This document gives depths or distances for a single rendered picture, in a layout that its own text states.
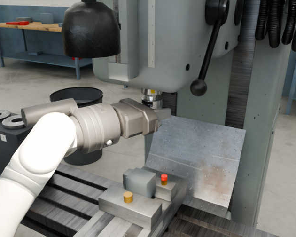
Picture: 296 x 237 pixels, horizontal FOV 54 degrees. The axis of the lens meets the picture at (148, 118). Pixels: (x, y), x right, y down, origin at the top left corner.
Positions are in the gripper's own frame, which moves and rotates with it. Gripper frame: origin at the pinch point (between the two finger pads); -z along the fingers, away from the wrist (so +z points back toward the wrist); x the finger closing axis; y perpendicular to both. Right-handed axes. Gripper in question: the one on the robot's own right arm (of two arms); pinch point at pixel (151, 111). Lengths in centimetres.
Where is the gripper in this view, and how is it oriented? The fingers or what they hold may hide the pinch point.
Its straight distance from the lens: 65.1
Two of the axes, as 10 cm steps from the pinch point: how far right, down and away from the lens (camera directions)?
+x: -6.0, -3.2, 7.3
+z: -8.0, 2.3, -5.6
